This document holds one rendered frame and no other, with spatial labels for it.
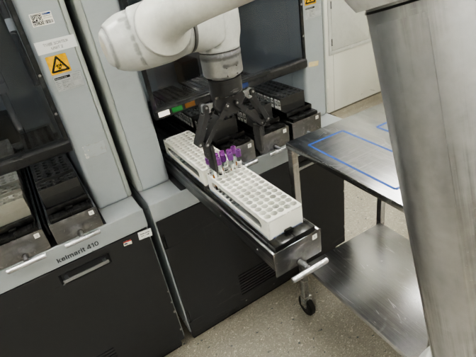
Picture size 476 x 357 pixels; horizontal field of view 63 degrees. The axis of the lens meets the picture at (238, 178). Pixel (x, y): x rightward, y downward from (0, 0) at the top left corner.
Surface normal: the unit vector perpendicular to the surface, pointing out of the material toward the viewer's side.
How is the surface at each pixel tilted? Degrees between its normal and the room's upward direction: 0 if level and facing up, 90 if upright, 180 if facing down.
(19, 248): 90
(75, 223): 90
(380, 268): 0
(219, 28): 95
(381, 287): 0
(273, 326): 0
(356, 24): 90
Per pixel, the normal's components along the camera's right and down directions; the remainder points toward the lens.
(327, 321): -0.15, -0.84
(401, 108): -0.86, 0.40
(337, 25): 0.52, 0.37
